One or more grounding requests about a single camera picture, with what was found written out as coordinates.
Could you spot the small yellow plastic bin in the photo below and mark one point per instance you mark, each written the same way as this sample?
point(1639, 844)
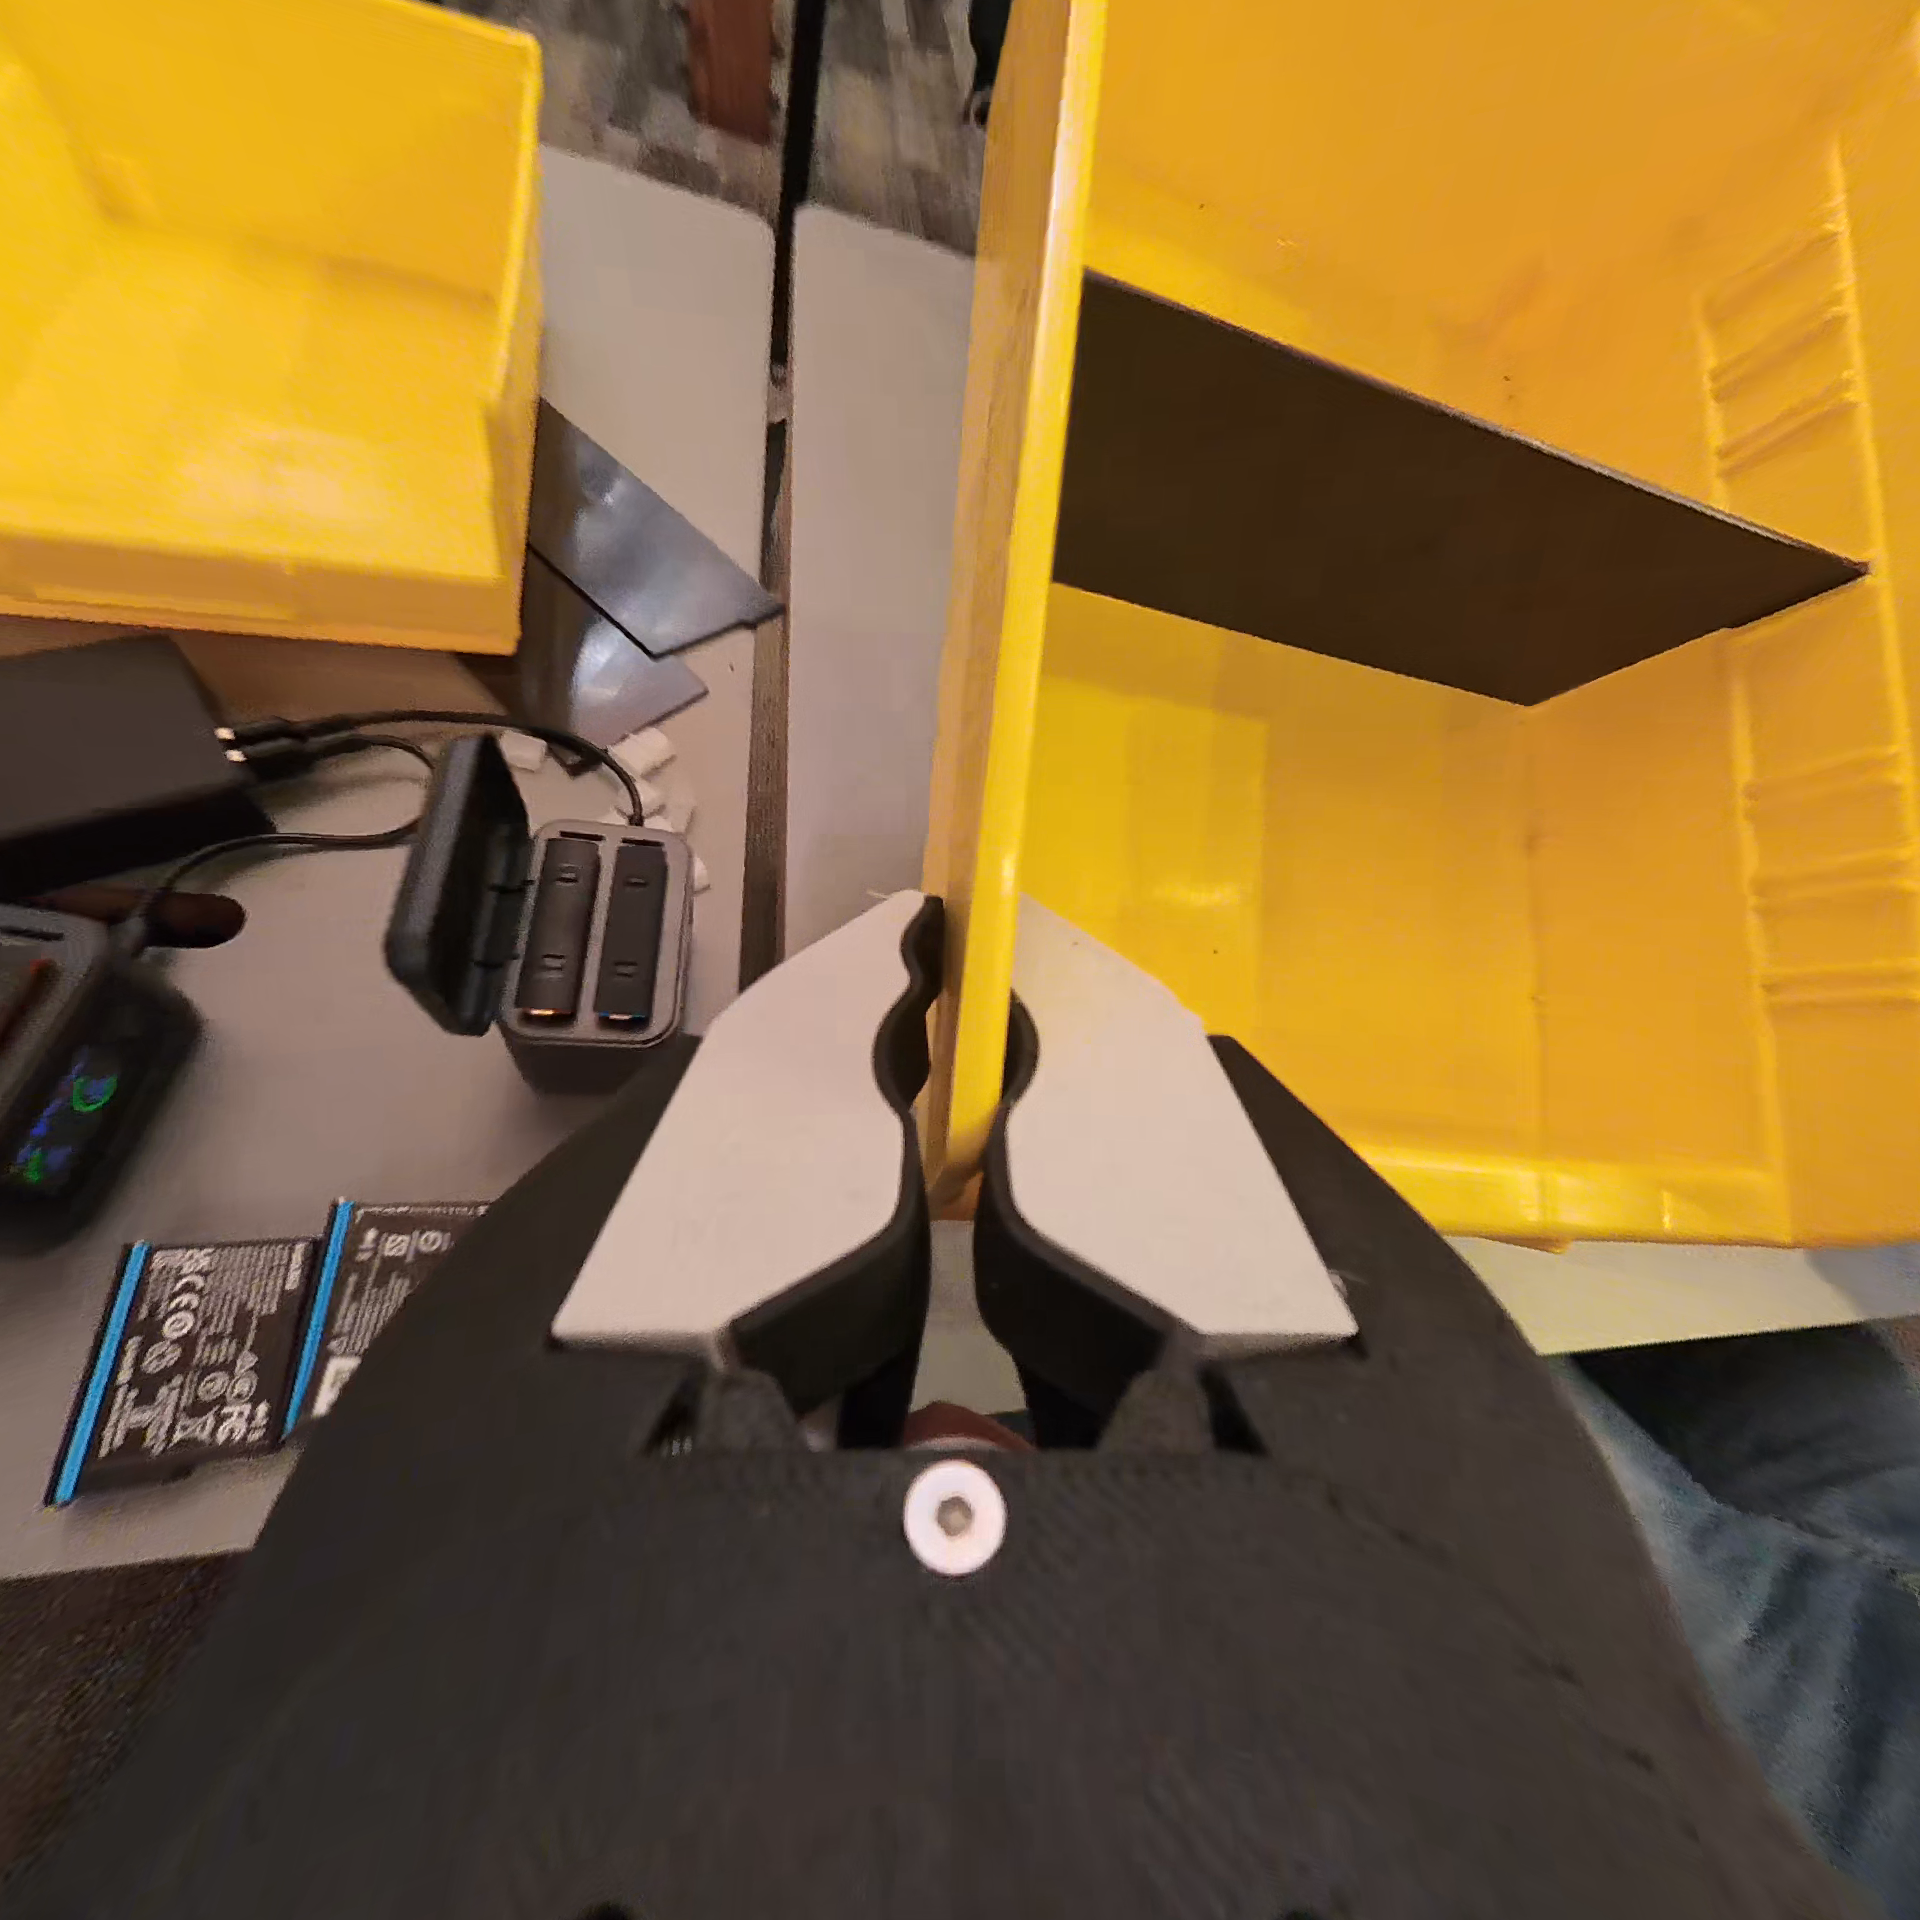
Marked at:
point(226, 376)

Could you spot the black device with screen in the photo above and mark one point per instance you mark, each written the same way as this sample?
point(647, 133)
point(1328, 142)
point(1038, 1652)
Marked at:
point(74, 1095)

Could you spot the person's leg in jeans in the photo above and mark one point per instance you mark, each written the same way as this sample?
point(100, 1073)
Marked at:
point(1784, 1576)

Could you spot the large yellow plastic bin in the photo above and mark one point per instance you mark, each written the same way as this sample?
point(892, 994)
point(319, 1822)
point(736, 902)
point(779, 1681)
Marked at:
point(1502, 931)

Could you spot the small white plastic pieces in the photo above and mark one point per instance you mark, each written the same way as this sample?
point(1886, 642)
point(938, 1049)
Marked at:
point(651, 758)

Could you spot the black metal pole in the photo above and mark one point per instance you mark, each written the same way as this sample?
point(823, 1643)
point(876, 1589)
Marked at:
point(795, 179)

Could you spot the black power bank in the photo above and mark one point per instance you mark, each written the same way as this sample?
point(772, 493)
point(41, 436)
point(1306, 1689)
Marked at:
point(106, 749)

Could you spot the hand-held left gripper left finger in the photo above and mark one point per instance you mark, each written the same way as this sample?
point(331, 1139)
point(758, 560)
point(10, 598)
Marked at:
point(750, 1170)

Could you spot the black bin divider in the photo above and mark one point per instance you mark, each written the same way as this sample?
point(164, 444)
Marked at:
point(1425, 512)

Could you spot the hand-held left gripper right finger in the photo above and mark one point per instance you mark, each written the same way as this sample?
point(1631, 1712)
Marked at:
point(1156, 1187)

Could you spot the black plastic sheet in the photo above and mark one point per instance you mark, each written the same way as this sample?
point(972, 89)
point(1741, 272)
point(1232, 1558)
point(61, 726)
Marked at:
point(616, 684)
point(631, 554)

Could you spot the black battery blue edge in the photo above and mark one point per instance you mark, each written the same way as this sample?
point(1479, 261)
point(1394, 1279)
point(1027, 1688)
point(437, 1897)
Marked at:
point(382, 1275)
point(186, 1358)

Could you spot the black battery in charger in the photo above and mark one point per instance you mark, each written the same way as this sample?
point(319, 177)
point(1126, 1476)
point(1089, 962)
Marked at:
point(631, 938)
point(560, 931)

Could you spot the black battery charger case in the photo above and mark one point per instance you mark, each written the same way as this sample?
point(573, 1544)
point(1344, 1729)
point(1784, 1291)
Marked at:
point(450, 885)

